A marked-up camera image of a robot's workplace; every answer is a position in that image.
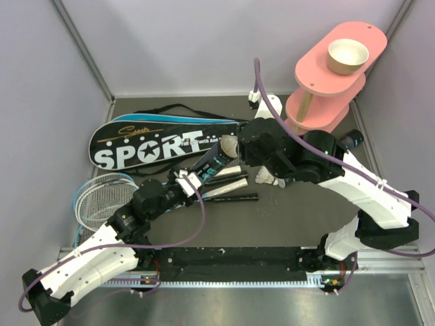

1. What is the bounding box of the black shuttlecock tube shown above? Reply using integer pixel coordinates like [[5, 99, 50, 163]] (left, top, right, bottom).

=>
[[188, 135, 239, 184], [339, 129, 364, 150]]

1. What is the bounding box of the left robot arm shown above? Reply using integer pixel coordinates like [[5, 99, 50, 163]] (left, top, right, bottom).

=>
[[19, 170, 203, 325]]

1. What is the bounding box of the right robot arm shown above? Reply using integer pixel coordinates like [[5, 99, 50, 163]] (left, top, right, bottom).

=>
[[239, 117, 419, 269]]

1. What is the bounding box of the black grip badminton racket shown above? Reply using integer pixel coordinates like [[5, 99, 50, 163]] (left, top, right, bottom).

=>
[[203, 193, 260, 202]]

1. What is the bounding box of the white badminton racket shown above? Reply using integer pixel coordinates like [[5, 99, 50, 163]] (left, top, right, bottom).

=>
[[76, 176, 249, 245]]

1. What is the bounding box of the blue badminton racket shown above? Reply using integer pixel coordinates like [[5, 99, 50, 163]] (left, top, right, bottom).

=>
[[73, 173, 177, 249]]

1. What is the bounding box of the white shuttlecock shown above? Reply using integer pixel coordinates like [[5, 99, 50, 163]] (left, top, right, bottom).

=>
[[255, 166, 285, 188]]

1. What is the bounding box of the black sport racket bag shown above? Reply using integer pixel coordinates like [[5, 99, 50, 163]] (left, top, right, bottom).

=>
[[88, 103, 247, 171]]

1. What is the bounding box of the pink three-tier shelf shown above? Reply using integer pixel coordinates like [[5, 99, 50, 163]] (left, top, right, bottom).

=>
[[285, 21, 387, 135]]

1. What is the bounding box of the gold white bowl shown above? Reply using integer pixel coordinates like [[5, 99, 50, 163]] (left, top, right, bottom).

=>
[[327, 39, 370, 75]]

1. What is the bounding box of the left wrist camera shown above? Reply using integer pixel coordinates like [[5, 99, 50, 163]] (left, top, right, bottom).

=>
[[175, 170, 203, 198]]

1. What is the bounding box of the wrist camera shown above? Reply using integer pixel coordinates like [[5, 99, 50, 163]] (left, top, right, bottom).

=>
[[248, 90, 283, 119], [175, 170, 203, 198]]

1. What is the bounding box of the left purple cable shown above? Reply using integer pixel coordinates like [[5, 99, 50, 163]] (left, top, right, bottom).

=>
[[18, 173, 207, 313]]

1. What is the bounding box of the purple cable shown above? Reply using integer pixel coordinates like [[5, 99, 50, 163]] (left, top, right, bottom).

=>
[[253, 57, 435, 257], [18, 173, 207, 313]]

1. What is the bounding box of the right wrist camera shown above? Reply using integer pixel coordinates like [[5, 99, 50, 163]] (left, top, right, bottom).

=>
[[248, 90, 283, 119]]

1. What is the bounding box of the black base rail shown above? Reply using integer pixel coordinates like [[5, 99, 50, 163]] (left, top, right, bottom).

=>
[[104, 247, 355, 291]]

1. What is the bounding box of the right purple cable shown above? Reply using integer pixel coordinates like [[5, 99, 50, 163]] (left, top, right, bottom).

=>
[[253, 57, 435, 257]]

